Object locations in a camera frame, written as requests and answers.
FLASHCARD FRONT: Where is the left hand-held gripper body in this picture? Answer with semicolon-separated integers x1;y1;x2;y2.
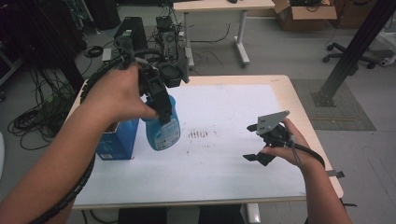
137;46;191;95

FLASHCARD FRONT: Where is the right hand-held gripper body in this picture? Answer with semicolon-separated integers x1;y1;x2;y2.
256;110;290;149

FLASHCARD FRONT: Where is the blue bottle with white cap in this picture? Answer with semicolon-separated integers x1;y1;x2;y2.
141;94;182;152

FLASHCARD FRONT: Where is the blue cardboard box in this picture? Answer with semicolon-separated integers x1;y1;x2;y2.
95;119;140;161

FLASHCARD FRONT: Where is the person's right hand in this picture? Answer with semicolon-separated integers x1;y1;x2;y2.
261;119;325;173

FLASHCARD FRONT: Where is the person's left hand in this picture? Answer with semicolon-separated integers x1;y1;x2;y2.
82;63;161;129

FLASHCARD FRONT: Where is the open computer case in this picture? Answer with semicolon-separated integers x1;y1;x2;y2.
155;15;185;62

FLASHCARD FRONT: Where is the white table sheet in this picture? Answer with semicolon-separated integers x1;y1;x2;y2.
74;83;307;206

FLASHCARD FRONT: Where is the black computer tower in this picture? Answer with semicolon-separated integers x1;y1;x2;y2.
113;16;149;52

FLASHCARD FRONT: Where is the white table leg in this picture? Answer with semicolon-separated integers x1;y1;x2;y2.
246;203;262;224

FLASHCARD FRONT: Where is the white power supply unit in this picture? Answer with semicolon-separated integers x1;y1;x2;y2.
102;48;114;63

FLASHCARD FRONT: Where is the person's right leg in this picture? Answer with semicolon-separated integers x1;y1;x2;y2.
198;204;244;224

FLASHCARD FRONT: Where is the person's leg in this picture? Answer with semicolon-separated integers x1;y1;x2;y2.
198;204;244;224
117;206;167;224

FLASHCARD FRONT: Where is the grey floor mat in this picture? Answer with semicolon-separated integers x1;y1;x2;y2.
290;78;377;132

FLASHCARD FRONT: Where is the black tape strip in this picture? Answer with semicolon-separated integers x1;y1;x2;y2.
326;169;346;179

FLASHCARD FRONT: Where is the wooden desk with white legs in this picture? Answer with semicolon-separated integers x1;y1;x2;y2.
172;0;276;69

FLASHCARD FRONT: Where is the black cabinet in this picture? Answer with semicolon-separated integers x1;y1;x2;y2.
83;0;120;31

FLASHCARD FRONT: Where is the black office chair base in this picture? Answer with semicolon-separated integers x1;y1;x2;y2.
322;42;379;70

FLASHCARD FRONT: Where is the open brown cardboard box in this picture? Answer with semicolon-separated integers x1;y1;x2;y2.
273;0;338;32

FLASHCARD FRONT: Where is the person's left leg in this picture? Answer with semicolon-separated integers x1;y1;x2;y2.
117;206;167;224

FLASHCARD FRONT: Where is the white device on floor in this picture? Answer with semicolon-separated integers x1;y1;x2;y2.
377;55;396;68

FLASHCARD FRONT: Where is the dark curtain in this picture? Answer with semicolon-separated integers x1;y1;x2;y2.
0;0;88;94

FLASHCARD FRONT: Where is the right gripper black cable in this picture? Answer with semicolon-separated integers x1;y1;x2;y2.
276;133;327;169

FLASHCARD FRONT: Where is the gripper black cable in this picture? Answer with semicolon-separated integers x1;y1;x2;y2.
31;35;166;224
276;133;327;169

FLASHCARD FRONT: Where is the long black floor cable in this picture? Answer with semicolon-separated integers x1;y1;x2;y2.
190;22;232;45

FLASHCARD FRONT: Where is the coiled black cable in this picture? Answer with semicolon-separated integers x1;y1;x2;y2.
83;45;105;59

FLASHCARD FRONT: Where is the black metal stand post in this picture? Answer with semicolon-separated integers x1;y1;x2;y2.
311;0;396;108

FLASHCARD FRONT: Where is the bundle of black floor cables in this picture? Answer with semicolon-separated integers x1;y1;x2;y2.
7;68;78;151

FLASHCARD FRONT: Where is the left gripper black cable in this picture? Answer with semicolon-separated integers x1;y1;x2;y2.
31;35;166;224

